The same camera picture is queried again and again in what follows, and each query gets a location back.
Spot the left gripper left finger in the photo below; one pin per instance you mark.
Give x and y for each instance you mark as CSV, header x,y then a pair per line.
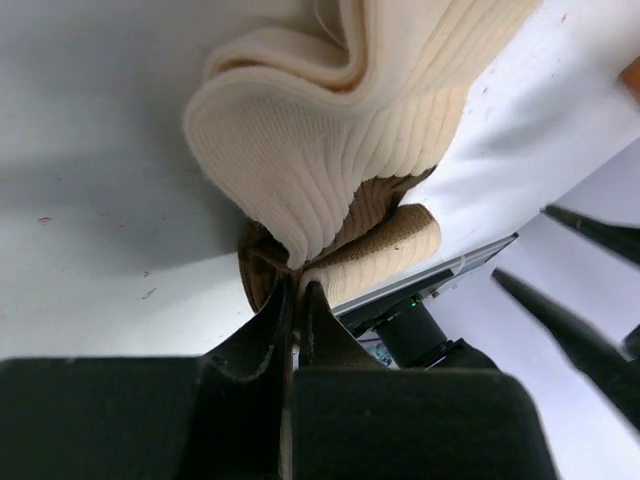
x,y
213,416

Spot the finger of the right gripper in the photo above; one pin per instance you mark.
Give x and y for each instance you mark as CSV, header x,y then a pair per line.
x,y
589,351
621,240

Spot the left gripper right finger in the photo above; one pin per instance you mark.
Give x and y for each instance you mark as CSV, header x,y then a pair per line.
x,y
366,421

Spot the cream brown sock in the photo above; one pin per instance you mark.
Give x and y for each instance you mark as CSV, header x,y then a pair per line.
x,y
318,143

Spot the wooden compartment tray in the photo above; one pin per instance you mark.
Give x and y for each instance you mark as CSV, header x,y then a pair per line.
x,y
630,79

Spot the aluminium frame rail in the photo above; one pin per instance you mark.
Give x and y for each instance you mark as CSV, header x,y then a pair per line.
x,y
375,302

